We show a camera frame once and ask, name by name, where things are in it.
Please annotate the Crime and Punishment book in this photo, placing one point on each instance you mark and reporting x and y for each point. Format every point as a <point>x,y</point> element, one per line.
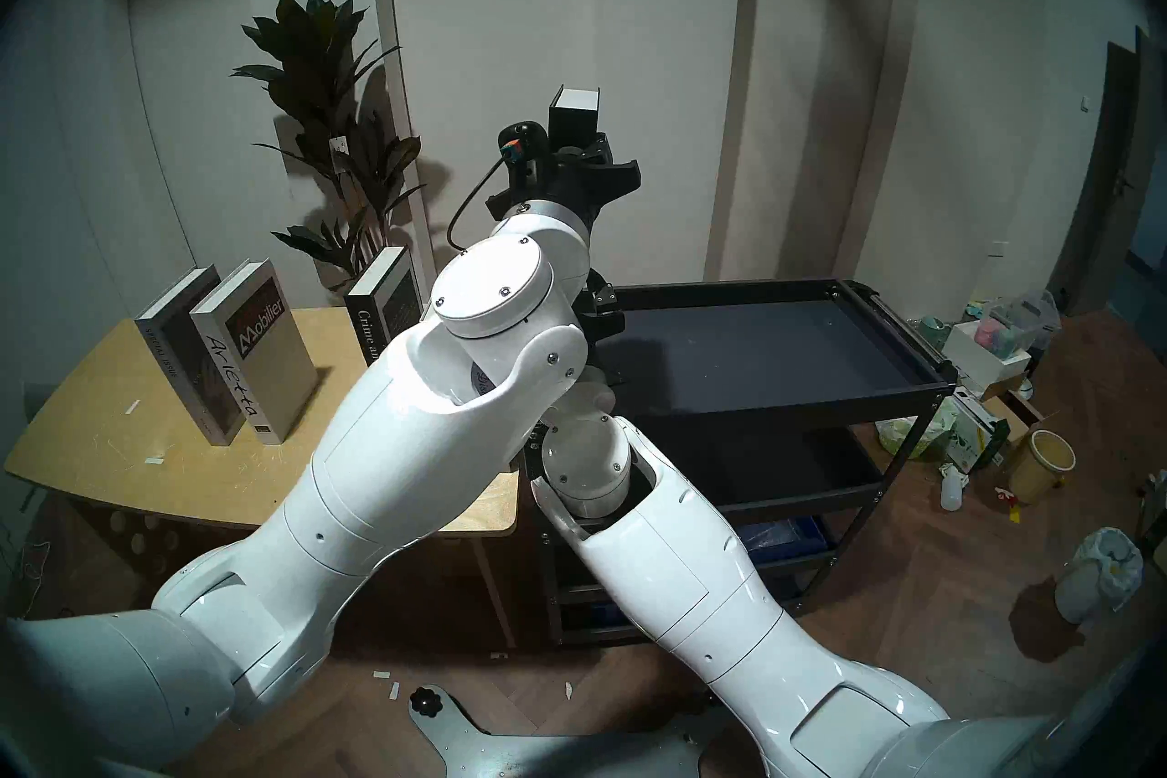
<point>383,302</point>

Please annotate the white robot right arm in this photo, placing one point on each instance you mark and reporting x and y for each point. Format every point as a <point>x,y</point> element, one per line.
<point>675,566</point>

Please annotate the dark brown door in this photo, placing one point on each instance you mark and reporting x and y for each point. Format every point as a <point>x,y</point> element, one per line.
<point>1103,184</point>

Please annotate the green and white carton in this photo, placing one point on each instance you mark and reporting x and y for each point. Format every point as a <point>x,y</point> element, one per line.
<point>975,434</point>

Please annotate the orange blue connector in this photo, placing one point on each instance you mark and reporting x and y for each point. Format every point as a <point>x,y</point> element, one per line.
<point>516,152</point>

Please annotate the pale green plastic bag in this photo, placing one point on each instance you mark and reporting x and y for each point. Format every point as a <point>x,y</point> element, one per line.
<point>907,434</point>

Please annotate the brown cardboard box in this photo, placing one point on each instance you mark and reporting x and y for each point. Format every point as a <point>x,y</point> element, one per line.
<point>1017,412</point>

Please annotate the blue bin with clear bag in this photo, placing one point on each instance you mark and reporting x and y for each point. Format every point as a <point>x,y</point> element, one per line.
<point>789,535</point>

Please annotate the black star knob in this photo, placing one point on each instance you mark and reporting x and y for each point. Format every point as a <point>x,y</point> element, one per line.
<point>424,702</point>

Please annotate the black metal shelf cart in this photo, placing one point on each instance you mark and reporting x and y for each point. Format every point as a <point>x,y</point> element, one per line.
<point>775,348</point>

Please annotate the light wooden display table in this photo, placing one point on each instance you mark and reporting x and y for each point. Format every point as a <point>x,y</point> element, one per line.
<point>109,439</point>

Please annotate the teal mug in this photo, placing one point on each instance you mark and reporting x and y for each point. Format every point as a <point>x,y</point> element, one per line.
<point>934,332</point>

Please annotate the grey Special Issue book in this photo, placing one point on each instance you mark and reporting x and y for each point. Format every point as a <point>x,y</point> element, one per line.
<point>178,329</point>

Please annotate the white bin with plastic bag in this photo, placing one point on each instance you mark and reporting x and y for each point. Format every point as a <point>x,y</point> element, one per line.
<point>1094,580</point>

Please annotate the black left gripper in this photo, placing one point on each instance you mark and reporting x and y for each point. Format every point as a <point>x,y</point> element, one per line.
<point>583,188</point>

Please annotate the Arietta Mobilier book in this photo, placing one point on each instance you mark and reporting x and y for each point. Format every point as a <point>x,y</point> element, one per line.
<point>273,366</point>

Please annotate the small white bottle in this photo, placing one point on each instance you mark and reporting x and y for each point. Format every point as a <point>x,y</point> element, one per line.
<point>952,489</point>

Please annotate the white square box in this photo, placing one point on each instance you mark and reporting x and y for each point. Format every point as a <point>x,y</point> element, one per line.
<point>980,366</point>

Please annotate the grey metal robot base plate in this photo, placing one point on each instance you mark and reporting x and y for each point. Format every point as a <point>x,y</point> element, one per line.
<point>547,753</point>

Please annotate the tall green leafy plant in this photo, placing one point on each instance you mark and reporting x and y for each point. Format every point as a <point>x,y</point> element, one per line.
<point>310,56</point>

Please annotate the beige round bucket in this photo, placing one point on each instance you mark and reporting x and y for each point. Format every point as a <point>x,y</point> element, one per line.
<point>1039,471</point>

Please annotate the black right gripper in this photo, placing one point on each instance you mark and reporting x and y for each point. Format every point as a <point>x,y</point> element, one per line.
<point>609,352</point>

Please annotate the clear plastic storage box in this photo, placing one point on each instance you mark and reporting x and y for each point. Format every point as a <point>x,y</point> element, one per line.
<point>1017,325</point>

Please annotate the black Century book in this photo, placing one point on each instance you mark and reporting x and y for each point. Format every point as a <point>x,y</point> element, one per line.
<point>574,120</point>

